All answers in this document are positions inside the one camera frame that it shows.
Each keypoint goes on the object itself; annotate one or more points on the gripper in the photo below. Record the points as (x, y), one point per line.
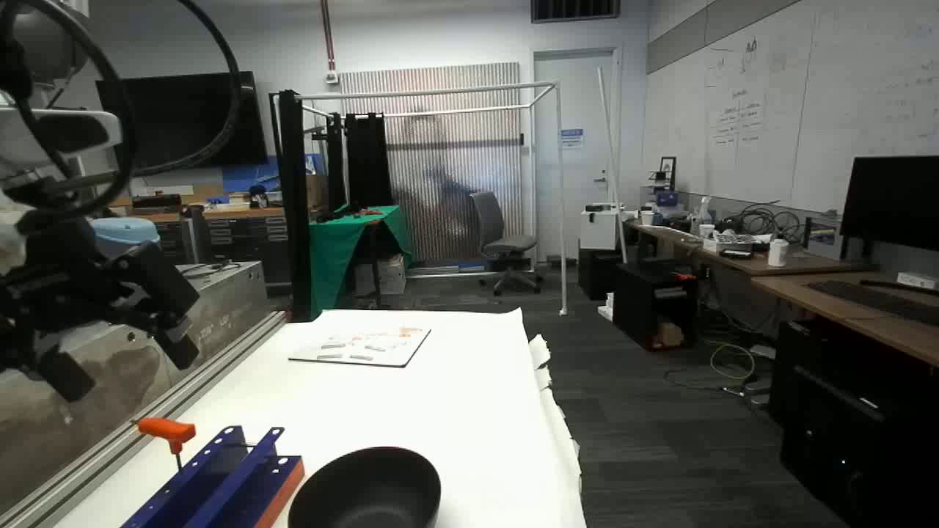
(51, 282)

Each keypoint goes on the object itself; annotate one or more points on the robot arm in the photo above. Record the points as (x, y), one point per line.
(44, 139)

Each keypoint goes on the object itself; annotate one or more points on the black bowl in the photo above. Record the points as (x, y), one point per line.
(367, 491)

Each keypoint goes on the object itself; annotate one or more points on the light blue lid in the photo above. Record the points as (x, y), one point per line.
(125, 233)

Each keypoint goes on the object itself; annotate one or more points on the workbench with drawers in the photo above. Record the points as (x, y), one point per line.
(235, 242)

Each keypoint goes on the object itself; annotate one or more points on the blue metal rack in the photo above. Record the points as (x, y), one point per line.
(220, 484)

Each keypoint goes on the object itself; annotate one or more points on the table with green cloth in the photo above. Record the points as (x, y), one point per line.
(345, 242)

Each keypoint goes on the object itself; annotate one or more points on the white printed board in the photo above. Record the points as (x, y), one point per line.
(363, 346)

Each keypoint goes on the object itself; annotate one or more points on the black hanging cloth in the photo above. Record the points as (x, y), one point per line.
(368, 161)

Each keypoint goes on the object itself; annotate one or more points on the white paper table cover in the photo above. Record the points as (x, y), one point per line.
(440, 425)

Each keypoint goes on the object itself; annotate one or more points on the red pipe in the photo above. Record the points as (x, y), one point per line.
(328, 37)

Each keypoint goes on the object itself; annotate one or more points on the grey office chair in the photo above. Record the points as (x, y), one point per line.
(499, 242)

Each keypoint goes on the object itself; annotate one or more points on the black low cabinet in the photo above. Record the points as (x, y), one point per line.
(598, 273)

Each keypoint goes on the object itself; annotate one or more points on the white door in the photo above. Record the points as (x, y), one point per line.
(579, 183)

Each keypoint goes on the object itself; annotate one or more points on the white box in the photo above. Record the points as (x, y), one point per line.
(598, 229)

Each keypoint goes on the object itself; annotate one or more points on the blue door sign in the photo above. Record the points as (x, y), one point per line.
(572, 138)

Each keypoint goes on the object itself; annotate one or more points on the black open cabinet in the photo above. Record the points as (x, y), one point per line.
(653, 301)

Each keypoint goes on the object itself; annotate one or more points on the ceiling vent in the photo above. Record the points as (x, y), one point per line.
(576, 9)

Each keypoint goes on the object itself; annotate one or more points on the white cup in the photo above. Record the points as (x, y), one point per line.
(777, 253)

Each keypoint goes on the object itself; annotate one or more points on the wooden desk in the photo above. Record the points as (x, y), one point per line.
(807, 275)

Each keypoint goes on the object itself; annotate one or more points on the whiteboard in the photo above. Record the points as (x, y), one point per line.
(807, 95)

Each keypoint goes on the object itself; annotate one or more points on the black computer tower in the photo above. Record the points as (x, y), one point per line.
(858, 418)

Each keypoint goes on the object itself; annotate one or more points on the black monitor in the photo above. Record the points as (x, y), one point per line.
(891, 202)

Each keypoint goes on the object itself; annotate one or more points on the aluminium rail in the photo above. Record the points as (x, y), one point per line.
(110, 444)

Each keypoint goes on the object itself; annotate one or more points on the black post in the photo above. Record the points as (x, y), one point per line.
(295, 220)

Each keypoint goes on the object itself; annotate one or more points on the black wall screen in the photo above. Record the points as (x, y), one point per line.
(183, 117)

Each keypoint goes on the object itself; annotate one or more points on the ribbed wall panel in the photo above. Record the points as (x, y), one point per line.
(455, 147)

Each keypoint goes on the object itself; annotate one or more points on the white pipe frame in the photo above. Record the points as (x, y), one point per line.
(561, 220)

